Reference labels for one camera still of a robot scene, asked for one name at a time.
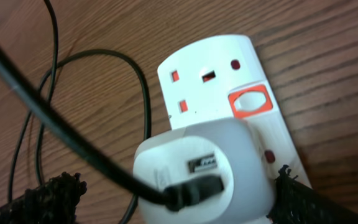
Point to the white USB wall charger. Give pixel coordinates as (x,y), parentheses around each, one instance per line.
(204,174)

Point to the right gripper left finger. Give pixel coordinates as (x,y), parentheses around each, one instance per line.
(54,202)

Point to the white power strip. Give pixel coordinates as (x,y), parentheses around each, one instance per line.
(221,77)

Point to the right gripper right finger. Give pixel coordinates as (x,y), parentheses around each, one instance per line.
(299,204)

